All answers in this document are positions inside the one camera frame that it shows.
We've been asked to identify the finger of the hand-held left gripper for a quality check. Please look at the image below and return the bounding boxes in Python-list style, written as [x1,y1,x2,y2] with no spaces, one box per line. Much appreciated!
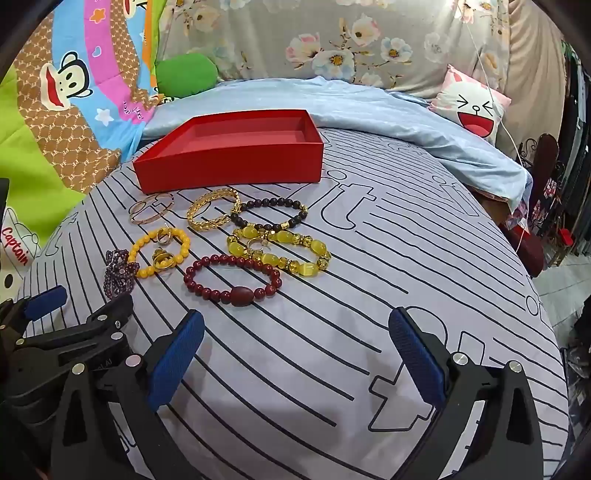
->
[0,285,68,342]
[14,293,134,352]

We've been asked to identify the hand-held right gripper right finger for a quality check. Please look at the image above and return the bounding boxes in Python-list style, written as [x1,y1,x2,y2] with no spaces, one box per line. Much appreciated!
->
[389,307,544,480]

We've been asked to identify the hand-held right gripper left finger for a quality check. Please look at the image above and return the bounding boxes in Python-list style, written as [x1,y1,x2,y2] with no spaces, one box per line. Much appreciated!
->
[48,310,205,480]

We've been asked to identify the purple garnet bracelet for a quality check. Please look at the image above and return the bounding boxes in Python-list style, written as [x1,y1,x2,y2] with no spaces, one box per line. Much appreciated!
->
[104,249,140,292]

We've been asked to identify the orange bead bracelet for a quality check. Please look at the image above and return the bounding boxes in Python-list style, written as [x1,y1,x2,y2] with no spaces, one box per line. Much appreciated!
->
[128,227,191,279]

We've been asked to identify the gold clover ring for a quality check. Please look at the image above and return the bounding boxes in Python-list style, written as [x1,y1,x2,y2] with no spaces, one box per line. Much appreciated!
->
[152,249,177,273]

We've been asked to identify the dark red bead bracelet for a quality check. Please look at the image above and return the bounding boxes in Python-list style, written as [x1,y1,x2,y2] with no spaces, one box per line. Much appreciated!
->
[184,255,283,306]

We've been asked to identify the rose gold bangle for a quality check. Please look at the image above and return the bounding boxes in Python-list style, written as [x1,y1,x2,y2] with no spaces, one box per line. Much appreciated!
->
[139,193,175,219]
[130,198,161,226]

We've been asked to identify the gold chain bracelet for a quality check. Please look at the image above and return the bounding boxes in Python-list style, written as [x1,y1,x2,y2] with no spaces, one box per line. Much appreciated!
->
[187,188,242,232]

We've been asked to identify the yellow stone bead bracelet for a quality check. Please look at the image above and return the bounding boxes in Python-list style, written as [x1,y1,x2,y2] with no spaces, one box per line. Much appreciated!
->
[225,224,332,275]

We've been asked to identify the red cardboard box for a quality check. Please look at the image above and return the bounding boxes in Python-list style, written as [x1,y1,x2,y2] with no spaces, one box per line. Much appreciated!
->
[133,109,325,195]

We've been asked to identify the dark brown bead bracelet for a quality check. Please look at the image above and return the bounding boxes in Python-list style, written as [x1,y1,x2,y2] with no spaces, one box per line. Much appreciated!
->
[229,197,310,232]

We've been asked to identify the grey striped bedsheet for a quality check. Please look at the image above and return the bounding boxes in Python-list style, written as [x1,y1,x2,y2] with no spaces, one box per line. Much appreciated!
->
[21,129,571,480]

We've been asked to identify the colourful cartoon monkey blanket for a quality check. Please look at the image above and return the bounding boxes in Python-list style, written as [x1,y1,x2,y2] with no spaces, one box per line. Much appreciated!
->
[0,0,167,282]

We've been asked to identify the dark wooden chair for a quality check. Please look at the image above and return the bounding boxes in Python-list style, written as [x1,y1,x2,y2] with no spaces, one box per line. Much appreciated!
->
[522,133,561,278]

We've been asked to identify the green pillow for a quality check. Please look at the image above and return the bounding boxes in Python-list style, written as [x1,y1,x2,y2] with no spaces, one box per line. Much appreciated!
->
[154,53,218,99]

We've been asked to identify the light blue blanket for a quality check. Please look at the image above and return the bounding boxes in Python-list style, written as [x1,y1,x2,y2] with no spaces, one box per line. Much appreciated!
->
[141,76,527,210]

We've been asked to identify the white cartoon face cushion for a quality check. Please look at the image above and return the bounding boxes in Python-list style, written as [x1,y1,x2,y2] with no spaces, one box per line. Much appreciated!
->
[427,64,512,144]

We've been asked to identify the hanging clothes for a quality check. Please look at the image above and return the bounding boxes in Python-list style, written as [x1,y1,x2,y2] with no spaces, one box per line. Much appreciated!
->
[558,39,591,195]

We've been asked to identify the beige cloth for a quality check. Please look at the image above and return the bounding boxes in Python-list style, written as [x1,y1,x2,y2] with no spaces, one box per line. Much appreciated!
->
[503,0,566,153]

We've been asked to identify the grey floral bedsheet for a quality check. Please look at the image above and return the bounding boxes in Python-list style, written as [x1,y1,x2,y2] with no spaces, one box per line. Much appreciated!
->
[159,0,513,100]

